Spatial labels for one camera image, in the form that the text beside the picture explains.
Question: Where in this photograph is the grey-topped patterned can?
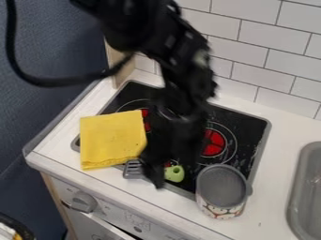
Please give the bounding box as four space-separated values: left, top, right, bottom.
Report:
194 164 255 220

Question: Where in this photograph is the yellow cloth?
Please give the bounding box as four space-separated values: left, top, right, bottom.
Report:
79 109 149 172

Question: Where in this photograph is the black cable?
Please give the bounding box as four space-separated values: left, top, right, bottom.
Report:
4 0 136 88

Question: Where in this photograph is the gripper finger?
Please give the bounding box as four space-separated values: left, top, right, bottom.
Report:
177 156 203 186
140 157 169 190

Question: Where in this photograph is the toy sink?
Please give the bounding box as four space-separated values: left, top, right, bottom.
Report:
284 141 321 240

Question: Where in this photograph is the green toy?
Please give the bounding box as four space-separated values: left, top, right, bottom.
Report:
162 164 186 184

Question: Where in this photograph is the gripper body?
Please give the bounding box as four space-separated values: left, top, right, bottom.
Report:
140 98 211 164

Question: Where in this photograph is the grey tool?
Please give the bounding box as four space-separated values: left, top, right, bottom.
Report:
121 158 145 180

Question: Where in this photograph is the toy stove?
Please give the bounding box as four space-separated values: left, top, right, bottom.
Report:
69 79 274 201

